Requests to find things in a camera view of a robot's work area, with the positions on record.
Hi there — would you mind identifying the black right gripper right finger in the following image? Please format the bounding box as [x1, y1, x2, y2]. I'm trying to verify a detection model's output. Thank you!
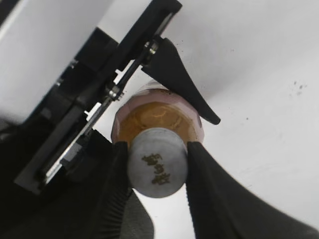
[186, 142, 319, 239]

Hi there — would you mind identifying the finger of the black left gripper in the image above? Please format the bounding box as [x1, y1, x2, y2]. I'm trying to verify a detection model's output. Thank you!
[142, 37, 221, 124]

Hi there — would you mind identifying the grey bottle cap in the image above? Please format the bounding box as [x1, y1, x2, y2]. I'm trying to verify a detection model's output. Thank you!
[127, 127, 188, 199]

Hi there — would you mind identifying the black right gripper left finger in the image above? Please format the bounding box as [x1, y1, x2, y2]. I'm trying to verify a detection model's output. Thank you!
[0, 131, 154, 239]

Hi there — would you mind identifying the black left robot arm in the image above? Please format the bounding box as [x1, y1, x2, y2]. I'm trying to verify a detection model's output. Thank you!
[0, 0, 220, 194]

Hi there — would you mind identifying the peach oolong tea bottle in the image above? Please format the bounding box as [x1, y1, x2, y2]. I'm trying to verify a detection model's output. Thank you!
[111, 80, 204, 144]

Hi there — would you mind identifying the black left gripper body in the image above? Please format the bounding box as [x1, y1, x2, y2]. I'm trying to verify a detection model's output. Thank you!
[14, 0, 182, 193]

